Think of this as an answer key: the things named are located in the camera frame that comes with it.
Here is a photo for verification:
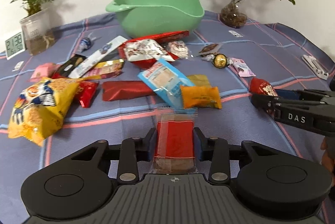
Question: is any red snack pouch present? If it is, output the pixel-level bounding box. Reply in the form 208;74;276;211
249;77;278;96

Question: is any red clear wafer packet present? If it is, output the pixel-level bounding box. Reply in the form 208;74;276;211
153;107;198;175

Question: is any pink small packet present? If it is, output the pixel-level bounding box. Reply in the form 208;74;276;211
231;58;256;77

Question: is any orange snack packet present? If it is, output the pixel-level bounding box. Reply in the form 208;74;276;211
180;86;222;109

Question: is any long red gold packet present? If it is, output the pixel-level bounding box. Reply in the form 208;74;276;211
102;81;156;102

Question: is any gold chocolate ball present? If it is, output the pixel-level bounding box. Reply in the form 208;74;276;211
204;54;233;69

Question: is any light blue snack packet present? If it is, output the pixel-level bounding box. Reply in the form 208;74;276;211
137;58;195;109

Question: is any brown nut packet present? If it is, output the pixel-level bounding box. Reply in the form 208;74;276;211
198;43;223;56

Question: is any red white snack bag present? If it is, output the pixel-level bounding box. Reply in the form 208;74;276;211
118;39;179;69

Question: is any white red rice cracker packet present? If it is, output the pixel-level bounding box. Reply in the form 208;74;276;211
167;40;189;59

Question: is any person right hand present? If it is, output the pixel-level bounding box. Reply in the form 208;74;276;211
320;138;334;187

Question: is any blue checked tablecloth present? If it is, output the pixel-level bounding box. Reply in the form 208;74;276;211
0;10;335;224

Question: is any small red candy packet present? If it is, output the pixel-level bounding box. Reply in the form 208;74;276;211
74;81;99;108

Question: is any yellow pink snack bar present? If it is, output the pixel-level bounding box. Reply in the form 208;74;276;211
81;59;124;80

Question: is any white long snack bar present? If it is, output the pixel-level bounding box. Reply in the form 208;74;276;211
68;35;127;79

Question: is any yellow chips bag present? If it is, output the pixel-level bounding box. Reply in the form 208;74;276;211
7;77;81;148

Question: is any black snack bar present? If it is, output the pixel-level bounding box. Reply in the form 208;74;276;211
52;54;86;79

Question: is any blue chocolate ball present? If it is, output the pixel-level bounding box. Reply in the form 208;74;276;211
78;33;100;53

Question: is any pink snack packet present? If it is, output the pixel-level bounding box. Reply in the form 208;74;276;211
30;63;60;82

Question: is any green plastic bowl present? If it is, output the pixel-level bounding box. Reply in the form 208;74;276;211
106;0;204;38

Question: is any digital clock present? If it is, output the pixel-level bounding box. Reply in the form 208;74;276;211
5;31;26;60

